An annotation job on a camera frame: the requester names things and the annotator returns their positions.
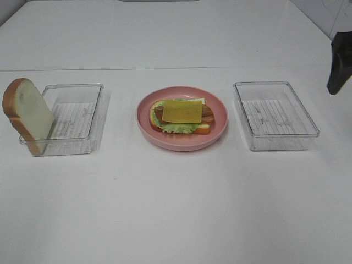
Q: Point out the yellow cheese slice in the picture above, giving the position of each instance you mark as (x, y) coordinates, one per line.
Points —
(187, 112)

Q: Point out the green lettuce leaf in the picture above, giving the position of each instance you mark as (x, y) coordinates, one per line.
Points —
(179, 128)

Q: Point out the curled bacon strip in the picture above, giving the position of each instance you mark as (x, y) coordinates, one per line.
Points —
(208, 119)

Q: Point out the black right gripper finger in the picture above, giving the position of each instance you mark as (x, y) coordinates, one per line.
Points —
(341, 62)

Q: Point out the clear left bread tray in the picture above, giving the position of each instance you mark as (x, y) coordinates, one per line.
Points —
(79, 118)

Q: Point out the pink round plate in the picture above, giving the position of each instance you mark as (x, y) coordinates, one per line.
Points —
(182, 142)

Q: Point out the white bread slice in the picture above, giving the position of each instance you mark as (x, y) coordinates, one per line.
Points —
(181, 116)

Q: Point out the long bacon strip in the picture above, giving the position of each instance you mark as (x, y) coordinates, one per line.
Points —
(158, 111)

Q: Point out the clear right ingredient tray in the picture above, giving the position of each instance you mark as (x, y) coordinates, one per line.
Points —
(273, 117)

